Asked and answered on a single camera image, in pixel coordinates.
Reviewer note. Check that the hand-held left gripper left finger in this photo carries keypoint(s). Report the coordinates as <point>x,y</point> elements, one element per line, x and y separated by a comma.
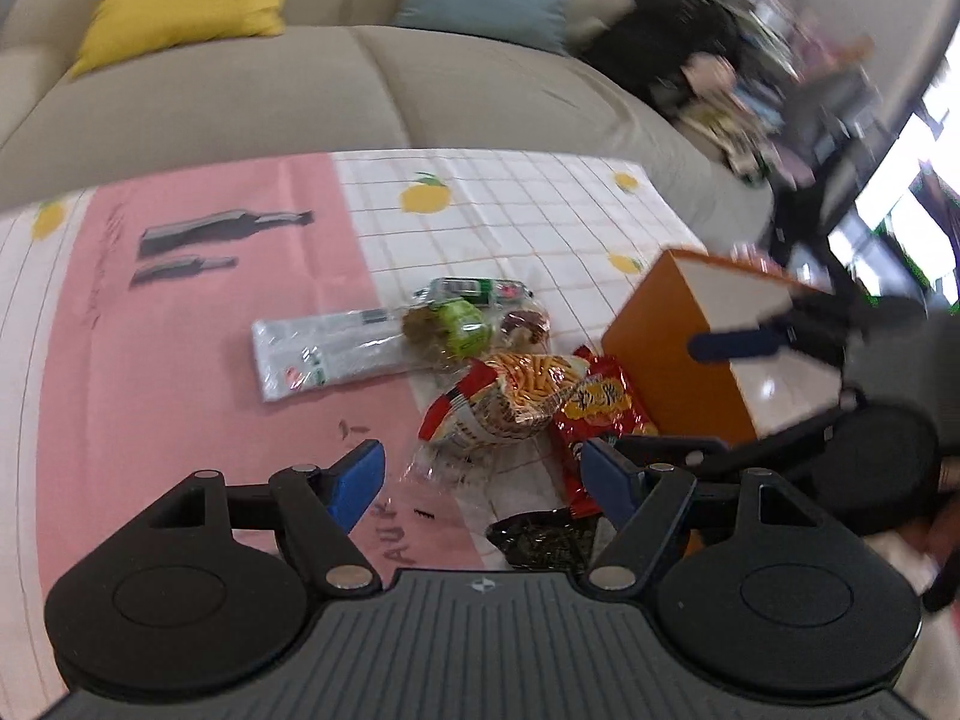
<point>360,474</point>

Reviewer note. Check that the blurred pile of goods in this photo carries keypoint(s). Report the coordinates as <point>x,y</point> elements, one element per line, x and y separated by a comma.
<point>765,90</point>

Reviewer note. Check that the black snack packet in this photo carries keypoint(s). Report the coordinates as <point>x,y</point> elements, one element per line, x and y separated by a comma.
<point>540,540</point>

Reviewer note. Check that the beige sofa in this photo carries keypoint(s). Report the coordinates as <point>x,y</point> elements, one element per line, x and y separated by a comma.
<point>300,105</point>

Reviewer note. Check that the green snack packet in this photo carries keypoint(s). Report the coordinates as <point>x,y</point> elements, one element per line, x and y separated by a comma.
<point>461,322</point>

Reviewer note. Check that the dark cloth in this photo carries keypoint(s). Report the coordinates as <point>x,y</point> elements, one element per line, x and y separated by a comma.
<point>660,45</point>

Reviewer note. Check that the yellow cushion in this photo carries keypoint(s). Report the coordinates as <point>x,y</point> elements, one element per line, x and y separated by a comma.
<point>180,0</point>

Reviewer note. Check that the orange cardboard box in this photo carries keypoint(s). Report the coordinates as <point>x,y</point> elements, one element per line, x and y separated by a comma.
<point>660,345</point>

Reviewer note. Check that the red white snack packet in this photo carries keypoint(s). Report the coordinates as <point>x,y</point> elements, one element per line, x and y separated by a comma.
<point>469,416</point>

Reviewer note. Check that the white grey snack packet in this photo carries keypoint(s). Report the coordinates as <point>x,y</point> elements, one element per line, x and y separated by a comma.
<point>322,352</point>

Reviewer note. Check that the pink white printed blanket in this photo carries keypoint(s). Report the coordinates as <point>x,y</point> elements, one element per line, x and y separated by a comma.
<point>187,390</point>

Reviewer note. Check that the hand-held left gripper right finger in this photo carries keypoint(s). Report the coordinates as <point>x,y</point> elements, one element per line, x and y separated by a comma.
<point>604,480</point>

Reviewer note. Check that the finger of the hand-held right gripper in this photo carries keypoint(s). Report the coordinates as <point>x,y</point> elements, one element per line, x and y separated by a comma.
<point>731,345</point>
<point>720,457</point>

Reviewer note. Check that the orange striped snack packet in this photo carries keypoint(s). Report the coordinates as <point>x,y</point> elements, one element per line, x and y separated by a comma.
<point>536,382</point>

